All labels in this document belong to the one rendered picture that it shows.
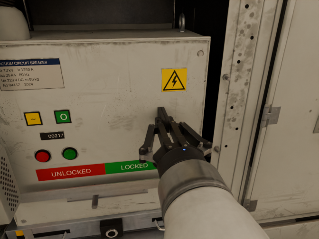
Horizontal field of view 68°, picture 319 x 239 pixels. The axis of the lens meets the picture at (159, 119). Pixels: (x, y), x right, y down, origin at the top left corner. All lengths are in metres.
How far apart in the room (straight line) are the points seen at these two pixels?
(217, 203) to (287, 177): 0.55
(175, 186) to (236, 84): 0.35
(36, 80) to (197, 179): 0.38
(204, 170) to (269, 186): 0.49
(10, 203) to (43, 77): 0.27
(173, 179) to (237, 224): 0.10
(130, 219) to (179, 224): 0.48
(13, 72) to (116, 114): 0.21
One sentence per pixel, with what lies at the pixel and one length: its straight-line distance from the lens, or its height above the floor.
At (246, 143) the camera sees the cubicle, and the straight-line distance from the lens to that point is 0.67.
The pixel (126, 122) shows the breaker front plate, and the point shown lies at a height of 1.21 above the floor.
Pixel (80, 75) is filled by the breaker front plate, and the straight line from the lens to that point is 0.51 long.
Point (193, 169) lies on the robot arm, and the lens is 0.30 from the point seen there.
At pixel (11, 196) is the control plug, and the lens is 0.60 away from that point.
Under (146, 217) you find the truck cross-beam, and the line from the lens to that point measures 0.73.
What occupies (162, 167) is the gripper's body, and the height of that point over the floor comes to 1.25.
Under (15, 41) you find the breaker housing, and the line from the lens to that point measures 0.53.
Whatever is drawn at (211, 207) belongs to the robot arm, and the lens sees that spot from 0.25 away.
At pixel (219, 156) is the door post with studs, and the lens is 0.66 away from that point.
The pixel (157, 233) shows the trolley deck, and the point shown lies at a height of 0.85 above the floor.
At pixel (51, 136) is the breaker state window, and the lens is 0.58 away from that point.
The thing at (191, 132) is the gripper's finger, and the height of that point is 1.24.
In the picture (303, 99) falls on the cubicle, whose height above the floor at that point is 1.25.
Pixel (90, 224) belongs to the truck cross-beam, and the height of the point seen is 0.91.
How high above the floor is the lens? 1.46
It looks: 26 degrees down
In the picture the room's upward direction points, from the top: straight up
